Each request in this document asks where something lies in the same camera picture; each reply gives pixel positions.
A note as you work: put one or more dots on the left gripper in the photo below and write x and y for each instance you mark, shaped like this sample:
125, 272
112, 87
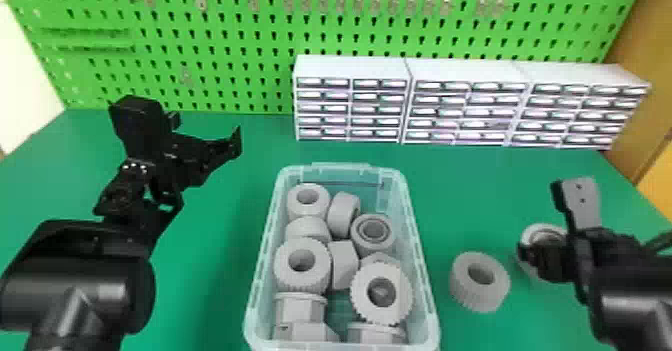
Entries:
178, 166

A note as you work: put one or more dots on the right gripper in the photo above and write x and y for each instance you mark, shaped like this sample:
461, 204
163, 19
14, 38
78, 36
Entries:
590, 264

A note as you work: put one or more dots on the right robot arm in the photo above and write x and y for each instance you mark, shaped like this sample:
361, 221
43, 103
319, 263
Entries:
635, 300

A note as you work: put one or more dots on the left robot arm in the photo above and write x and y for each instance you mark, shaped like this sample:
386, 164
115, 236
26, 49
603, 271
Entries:
73, 284

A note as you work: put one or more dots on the clear bin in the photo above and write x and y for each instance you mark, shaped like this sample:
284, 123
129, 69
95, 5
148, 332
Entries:
420, 311

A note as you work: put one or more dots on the white drawer cabinet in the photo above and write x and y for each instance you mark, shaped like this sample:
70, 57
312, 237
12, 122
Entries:
464, 103
577, 106
349, 98

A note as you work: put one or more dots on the white panel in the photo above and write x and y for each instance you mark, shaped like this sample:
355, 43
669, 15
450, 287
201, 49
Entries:
23, 85

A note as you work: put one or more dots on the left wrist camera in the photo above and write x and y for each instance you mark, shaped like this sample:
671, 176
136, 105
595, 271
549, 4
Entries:
139, 124

